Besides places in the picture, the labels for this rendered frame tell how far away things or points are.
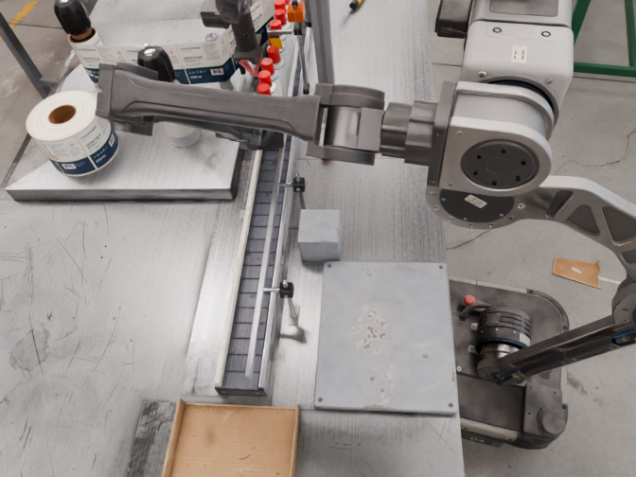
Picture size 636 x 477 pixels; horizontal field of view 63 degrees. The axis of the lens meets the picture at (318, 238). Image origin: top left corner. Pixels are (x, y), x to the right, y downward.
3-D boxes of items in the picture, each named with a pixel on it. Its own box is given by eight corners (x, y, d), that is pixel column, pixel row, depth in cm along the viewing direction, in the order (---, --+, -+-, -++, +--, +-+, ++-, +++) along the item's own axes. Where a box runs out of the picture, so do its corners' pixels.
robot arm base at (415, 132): (436, 190, 71) (447, 125, 61) (379, 182, 73) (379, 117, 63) (446, 145, 76) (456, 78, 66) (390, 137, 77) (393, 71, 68)
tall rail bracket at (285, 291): (271, 309, 126) (258, 274, 113) (300, 309, 125) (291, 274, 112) (269, 321, 124) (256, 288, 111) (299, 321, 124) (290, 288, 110)
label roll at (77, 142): (93, 183, 148) (68, 147, 136) (39, 167, 154) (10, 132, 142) (132, 134, 158) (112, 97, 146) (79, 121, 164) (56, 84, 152)
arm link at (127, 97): (67, 121, 75) (72, 49, 74) (115, 130, 89) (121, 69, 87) (374, 165, 70) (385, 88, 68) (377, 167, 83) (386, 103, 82)
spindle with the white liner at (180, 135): (174, 126, 158) (136, 41, 134) (203, 126, 157) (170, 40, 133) (167, 148, 153) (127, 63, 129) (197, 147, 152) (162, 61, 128)
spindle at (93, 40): (97, 72, 175) (54, -9, 151) (123, 72, 174) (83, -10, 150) (90, 90, 170) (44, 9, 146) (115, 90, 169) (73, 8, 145)
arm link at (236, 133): (127, 132, 83) (133, 62, 81) (100, 129, 85) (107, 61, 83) (263, 154, 122) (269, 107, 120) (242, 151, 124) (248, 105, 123)
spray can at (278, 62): (279, 99, 161) (268, 42, 144) (294, 102, 159) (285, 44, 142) (273, 111, 158) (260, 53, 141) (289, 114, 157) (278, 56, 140)
